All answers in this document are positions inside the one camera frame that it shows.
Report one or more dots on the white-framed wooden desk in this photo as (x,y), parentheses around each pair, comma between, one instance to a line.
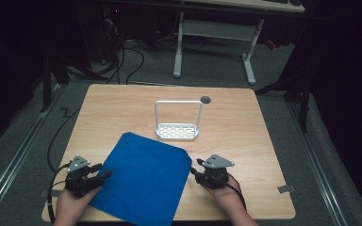
(220,29)

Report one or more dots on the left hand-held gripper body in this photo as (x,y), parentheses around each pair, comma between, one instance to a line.
(78,177)

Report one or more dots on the person's right hand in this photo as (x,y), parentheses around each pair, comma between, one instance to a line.
(224,196)

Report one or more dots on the black metal stand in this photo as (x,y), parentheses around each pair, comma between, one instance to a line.
(303,94)
(47,84)

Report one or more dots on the metal floor rail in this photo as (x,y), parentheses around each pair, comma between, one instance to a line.
(319,169)
(15,160)

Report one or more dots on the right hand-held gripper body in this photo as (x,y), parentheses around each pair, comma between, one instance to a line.
(215,174)

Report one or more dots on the grey tape strip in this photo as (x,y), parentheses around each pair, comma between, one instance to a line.
(286,188)
(56,193)

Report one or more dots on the black computer tower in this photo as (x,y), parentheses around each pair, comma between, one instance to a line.
(113,31)

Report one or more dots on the blue cloth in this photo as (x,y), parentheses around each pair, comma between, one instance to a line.
(141,179)

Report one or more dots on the dark round table grommet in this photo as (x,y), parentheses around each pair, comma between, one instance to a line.
(205,100)

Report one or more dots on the small red object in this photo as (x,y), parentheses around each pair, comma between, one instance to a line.
(271,44)

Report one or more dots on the person's left hand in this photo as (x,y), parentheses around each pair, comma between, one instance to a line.
(72,201)

